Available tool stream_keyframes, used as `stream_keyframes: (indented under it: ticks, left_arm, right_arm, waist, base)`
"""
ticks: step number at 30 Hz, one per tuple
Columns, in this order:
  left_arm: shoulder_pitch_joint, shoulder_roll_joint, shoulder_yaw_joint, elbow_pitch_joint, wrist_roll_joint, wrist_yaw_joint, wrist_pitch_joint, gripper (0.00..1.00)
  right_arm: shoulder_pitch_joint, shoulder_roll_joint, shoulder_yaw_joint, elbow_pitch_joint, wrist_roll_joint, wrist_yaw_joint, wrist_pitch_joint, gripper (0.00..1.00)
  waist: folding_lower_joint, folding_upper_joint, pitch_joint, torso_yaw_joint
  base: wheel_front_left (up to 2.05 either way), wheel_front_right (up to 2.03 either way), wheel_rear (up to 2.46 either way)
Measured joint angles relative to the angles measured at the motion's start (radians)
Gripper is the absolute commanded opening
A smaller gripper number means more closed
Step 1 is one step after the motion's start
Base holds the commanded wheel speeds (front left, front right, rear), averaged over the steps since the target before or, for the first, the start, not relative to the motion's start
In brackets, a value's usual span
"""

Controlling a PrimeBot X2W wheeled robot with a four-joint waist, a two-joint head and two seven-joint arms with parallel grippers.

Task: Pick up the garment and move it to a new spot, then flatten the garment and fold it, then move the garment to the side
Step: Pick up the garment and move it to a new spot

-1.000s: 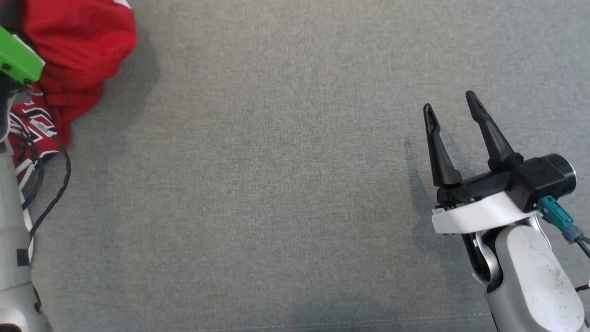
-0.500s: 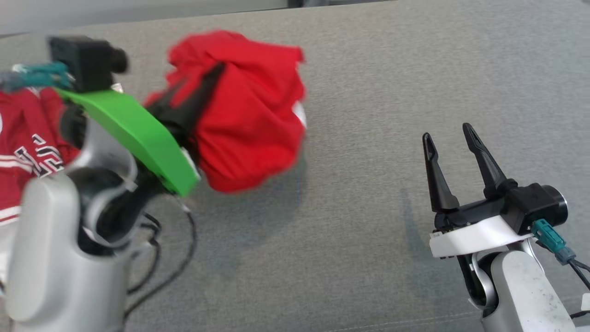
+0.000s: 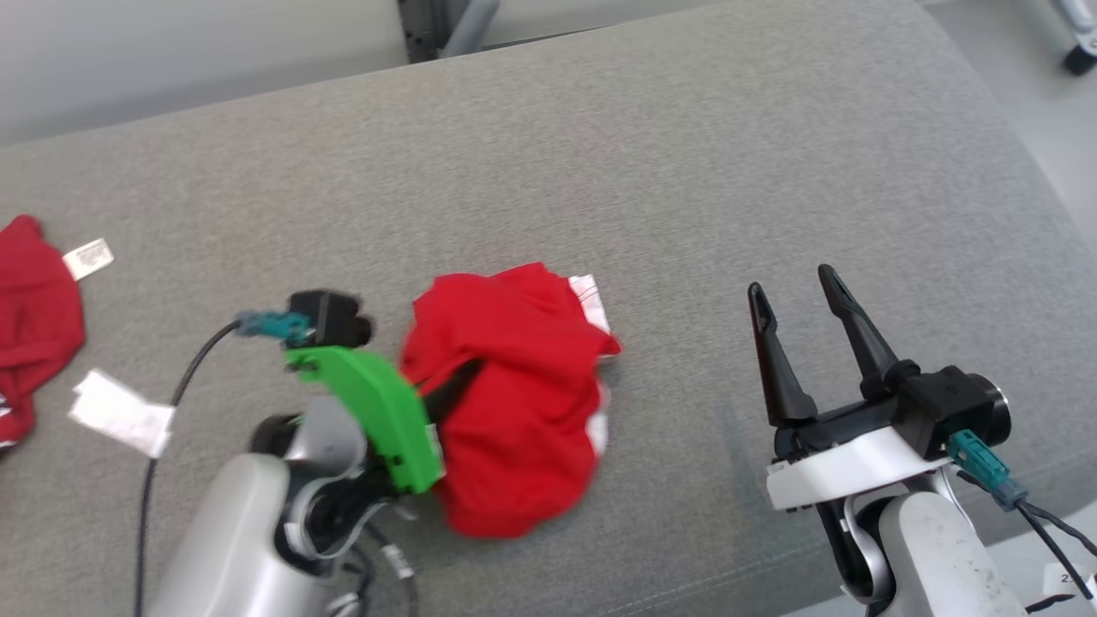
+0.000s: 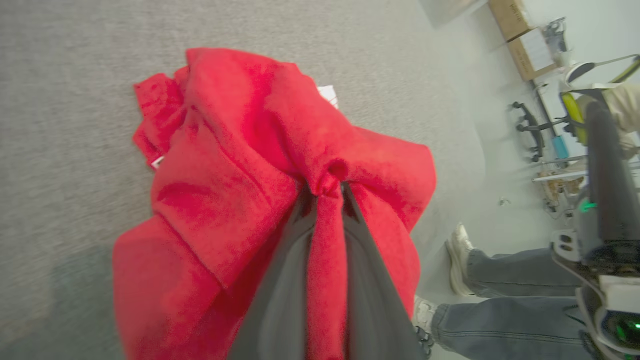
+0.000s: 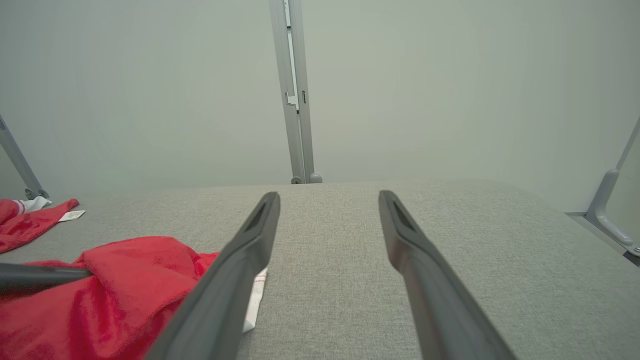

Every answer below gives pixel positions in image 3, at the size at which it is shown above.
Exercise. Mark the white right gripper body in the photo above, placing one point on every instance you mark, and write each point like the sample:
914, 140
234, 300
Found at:
848, 467

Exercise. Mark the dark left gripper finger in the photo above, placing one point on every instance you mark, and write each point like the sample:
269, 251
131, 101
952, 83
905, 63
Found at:
450, 392

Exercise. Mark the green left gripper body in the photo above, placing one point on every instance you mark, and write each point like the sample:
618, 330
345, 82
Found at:
386, 411

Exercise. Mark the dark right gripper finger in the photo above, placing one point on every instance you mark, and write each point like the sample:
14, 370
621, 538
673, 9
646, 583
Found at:
870, 351
782, 377

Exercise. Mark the red shorts with white trim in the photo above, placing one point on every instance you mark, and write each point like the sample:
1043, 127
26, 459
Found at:
514, 411

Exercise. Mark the red basketball jersey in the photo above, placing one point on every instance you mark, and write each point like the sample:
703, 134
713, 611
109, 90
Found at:
34, 317

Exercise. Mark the black caster wheel with leg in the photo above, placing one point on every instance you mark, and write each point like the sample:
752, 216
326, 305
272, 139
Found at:
1082, 58

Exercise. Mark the grey metal tube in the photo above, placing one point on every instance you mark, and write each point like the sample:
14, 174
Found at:
467, 26

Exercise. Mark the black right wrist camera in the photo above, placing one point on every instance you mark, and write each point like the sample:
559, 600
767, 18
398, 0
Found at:
951, 407

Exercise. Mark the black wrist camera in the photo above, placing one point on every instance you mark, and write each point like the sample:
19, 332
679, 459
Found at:
951, 407
330, 317

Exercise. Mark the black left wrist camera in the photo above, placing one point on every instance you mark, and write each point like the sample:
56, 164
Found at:
330, 317

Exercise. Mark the dark metal frame post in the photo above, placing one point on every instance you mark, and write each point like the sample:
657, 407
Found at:
420, 30

